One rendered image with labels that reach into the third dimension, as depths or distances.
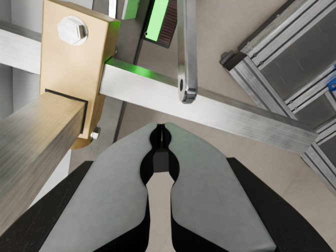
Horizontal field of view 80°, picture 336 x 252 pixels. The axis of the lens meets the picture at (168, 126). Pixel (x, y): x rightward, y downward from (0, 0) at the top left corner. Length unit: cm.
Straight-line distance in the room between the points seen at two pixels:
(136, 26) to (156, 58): 72
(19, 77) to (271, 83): 88
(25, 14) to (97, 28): 32
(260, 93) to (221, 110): 75
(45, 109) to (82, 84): 4
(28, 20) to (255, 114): 43
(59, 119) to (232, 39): 100
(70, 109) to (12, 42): 8
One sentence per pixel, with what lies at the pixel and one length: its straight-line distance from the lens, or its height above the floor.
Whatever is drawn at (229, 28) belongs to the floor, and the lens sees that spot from 109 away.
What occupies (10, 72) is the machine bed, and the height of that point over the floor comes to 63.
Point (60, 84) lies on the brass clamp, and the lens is 21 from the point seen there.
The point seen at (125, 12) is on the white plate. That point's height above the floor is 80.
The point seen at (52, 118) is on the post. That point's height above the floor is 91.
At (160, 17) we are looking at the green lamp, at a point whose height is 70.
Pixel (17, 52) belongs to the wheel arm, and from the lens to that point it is 23.
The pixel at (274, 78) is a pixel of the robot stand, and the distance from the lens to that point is 99.
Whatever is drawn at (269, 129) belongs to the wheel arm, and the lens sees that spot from 24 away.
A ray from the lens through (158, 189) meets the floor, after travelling 151.
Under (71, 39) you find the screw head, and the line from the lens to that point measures 18.
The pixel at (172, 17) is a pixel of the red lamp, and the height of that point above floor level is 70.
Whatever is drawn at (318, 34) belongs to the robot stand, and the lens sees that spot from 103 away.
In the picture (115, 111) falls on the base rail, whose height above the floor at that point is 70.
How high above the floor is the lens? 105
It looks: 61 degrees down
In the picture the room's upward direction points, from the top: 178 degrees clockwise
